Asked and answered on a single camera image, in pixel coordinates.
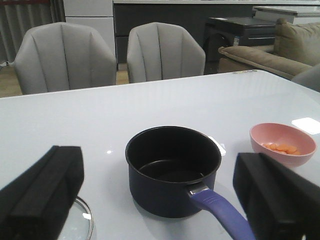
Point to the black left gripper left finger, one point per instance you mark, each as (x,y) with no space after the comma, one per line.
(36,204)

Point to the dark grey counter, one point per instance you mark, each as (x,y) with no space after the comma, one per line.
(192,17)

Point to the pink bowl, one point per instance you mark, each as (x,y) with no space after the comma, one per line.
(280,133)

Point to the left grey upholstered chair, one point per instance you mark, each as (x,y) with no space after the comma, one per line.
(63,56)

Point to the glass lid blue knob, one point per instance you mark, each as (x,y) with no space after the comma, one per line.
(79,224)

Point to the orange ham slices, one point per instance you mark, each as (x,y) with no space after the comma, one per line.
(282,148)

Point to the dark washing machine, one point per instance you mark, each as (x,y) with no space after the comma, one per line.
(234,31)

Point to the dark blue saucepan purple handle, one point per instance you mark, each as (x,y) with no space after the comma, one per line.
(172,171)

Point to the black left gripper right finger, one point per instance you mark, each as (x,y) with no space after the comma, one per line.
(278,203)

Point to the grey upholstered chair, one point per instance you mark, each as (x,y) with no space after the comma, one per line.
(161,51)
(63,56)

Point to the beige sofa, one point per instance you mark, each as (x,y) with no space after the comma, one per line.
(296,49)

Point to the white cabinet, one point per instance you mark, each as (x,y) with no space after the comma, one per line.
(97,14)

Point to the right grey upholstered chair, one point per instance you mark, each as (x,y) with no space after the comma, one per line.
(161,51)

